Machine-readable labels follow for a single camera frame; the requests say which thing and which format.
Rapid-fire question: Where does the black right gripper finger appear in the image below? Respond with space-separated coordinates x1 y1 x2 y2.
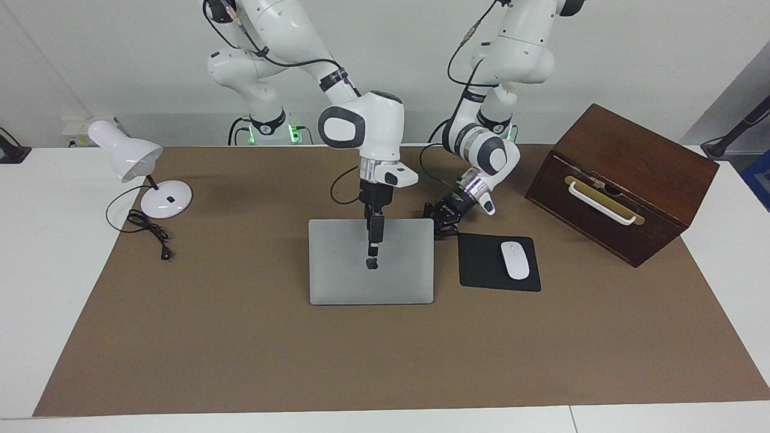
366 215 386 261

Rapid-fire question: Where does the silver laptop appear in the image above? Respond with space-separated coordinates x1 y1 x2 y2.
308 218 435 306

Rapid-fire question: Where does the black mouse pad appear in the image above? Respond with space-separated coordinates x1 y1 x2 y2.
458 233 542 293

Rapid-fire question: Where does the white computer mouse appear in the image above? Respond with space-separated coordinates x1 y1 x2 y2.
500 241 531 281

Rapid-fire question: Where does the brown table mat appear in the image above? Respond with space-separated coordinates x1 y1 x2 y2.
33 144 770 417

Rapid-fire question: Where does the white desk lamp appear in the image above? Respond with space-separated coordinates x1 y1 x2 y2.
87 119 194 220

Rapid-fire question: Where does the dark wooden box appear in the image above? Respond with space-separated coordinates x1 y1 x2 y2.
525 103 720 268

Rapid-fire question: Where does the black tripod stand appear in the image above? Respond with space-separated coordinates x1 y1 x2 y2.
701 96 770 160

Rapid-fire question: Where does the blue crate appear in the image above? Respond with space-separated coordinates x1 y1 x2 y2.
739 150 770 212

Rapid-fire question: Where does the white power socket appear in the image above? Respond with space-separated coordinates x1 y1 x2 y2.
62 117 100 148

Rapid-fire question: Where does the black stand foot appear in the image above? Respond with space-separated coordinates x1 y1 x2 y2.
0 127 32 164

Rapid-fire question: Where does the white box handle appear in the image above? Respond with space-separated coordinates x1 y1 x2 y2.
568 180 638 226

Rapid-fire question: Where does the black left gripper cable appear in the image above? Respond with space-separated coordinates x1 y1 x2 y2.
419 0 500 194

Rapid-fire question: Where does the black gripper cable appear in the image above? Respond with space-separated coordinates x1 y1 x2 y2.
203 0 363 206
419 0 500 194

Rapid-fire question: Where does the black arm base cable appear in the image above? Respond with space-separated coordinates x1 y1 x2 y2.
227 116 253 146

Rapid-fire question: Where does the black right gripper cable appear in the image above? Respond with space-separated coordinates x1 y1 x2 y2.
203 0 363 206

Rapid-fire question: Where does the black lamp power cable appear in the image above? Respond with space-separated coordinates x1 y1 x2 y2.
106 185 173 261

